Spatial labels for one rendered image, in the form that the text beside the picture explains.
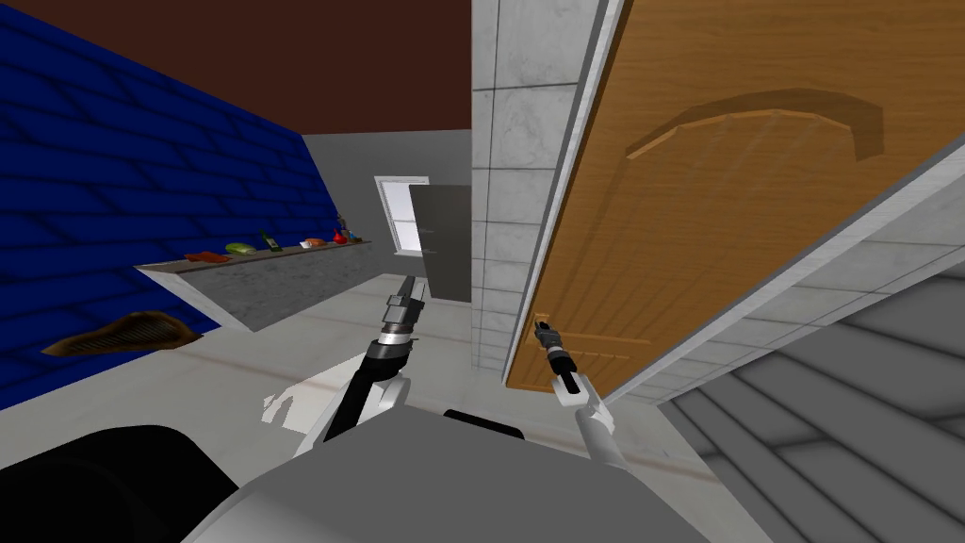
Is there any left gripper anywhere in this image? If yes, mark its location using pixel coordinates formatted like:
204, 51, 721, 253
384, 274, 427, 332

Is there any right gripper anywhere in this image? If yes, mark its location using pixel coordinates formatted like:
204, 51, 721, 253
532, 320, 565, 355

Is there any dark grey door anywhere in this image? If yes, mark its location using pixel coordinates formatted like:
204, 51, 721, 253
408, 184, 473, 304

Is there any white window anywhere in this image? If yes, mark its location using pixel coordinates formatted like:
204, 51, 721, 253
373, 176, 432, 258

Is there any grey counter with items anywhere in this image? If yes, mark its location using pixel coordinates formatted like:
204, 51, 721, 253
134, 214, 382, 334

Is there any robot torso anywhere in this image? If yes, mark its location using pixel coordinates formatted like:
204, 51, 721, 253
179, 406, 711, 543

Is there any brown wooden door leaf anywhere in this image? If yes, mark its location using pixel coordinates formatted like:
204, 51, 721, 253
502, 0, 965, 399

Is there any brown oval basket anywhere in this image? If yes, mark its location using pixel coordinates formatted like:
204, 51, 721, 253
41, 309, 204, 358

